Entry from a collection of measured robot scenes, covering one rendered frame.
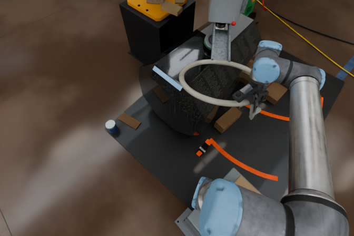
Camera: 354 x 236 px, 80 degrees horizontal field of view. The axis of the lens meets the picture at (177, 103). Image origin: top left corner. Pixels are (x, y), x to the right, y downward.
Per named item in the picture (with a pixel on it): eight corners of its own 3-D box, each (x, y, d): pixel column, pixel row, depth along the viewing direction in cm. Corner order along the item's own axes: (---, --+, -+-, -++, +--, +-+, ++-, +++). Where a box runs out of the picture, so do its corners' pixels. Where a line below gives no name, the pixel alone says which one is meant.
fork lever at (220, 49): (210, 3, 176) (210, -3, 172) (233, 5, 174) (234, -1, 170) (205, 63, 139) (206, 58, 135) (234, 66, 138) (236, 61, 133)
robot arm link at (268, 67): (291, 67, 71) (289, 53, 80) (256, 57, 73) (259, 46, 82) (279, 89, 76) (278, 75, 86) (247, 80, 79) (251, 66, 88)
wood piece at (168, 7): (160, 10, 216) (160, 5, 212) (166, 4, 220) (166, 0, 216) (177, 16, 210) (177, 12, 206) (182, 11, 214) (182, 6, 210)
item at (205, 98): (183, 59, 141) (183, 55, 139) (257, 67, 138) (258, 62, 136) (173, 101, 102) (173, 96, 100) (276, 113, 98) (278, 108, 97)
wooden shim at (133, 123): (118, 119, 236) (117, 118, 235) (123, 112, 241) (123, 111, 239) (135, 129, 230) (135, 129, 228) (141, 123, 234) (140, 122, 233)
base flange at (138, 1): (125, 3, 228) (124, -1, 224) (156, -16, 247) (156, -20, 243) (158, 22, 211) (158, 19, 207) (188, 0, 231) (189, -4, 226)
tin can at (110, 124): (109, 134, 227) (106, 129, 216) (108, 126, 232) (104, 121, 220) (118, 131, 228) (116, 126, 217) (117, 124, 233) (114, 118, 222)
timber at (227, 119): (221, 134, 228) (223, 129, 217) (213, 126, 232) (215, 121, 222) (239, 117, 238) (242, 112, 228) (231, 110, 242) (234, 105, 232)
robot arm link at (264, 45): (258, 43, 82) (259, 36, 90) (250, 72, 90) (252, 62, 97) (284, 48, 80) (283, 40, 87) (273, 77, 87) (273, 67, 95)
